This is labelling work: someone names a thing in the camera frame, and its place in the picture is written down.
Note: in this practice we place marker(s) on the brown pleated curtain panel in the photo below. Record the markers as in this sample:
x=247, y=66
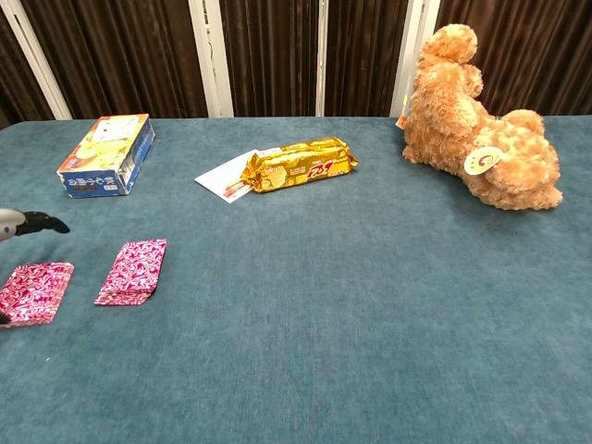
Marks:
x=270, y=55
x=18, y=88
x=532, y=55
x=365, y=55
x=125, y=55

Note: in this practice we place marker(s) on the gold foil biscuit packet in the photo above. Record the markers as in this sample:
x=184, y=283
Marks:
x=300, y=164

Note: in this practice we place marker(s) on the left robot hand black silver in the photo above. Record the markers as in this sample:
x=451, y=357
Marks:
x=32, y=222

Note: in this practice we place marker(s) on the round white hang tag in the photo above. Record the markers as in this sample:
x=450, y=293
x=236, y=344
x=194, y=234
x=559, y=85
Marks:
x=482, y=162

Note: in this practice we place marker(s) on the teal velvet tablecloth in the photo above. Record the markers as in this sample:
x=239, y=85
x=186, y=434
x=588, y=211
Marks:
x=324, y=300

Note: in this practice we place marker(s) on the tan plush teddy bear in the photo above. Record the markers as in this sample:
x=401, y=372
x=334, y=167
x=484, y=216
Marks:
x=458, y=125

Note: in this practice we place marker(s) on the white paper card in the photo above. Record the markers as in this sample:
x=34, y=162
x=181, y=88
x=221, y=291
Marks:
x=222, y=178

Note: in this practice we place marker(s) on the thin white screen frame post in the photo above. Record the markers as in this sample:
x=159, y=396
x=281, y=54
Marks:
x=322, y=55

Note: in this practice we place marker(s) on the blue snack box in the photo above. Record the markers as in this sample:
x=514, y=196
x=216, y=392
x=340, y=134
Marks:
x=108, y=155

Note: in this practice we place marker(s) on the pink white card stack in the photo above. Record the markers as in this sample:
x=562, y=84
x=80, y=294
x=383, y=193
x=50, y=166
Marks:
x=34, y=293
x=134, y=273

